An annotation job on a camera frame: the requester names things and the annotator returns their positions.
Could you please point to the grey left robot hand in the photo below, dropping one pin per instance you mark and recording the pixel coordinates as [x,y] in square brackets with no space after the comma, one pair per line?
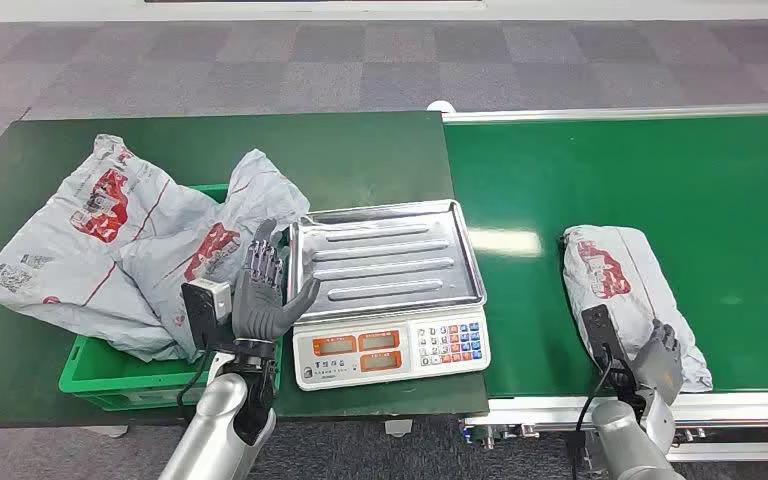
[261,311]

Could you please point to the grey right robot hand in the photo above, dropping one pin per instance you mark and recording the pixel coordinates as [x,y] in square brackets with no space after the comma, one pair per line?
[661,371]

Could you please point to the small grey courier package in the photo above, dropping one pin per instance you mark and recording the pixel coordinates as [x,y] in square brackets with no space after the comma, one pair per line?
[616,291]

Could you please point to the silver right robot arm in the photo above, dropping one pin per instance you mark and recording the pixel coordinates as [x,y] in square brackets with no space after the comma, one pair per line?
[622,440]

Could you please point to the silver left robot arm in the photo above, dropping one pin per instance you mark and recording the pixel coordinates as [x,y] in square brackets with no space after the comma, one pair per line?
[218,424]

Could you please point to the green conveyor belt machine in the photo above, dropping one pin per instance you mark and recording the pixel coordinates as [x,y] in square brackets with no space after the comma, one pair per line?
[656,172]

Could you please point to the white round conveyor knob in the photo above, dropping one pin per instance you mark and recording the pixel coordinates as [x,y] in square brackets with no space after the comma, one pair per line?
[440,106]

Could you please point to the crumpled grey courier bag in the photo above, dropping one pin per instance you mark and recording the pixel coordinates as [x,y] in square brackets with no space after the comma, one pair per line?
[251,192]

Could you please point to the white electronic scale body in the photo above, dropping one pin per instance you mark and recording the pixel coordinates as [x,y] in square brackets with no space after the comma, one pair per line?
[390,361]

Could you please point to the green plastic crate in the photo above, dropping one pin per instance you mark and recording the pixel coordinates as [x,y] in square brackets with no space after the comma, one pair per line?
[112,387]

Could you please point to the green-topped work table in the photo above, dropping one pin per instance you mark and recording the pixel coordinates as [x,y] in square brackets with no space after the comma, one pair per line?
[331,152]

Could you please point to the white table foot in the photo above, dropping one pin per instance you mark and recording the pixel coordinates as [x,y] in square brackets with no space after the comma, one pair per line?
[397,428]
[106,431]

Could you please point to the large grey courier bag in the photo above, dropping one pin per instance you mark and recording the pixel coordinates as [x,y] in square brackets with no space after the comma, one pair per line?
[59,265]

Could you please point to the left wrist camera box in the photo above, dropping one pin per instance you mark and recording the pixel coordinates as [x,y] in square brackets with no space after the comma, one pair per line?
[202,311]

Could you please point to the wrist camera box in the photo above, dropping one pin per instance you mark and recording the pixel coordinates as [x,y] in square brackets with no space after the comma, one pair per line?
[202,311]
[602,331]

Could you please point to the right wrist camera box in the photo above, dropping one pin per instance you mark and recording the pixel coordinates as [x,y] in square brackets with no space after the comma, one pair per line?
[602,331]

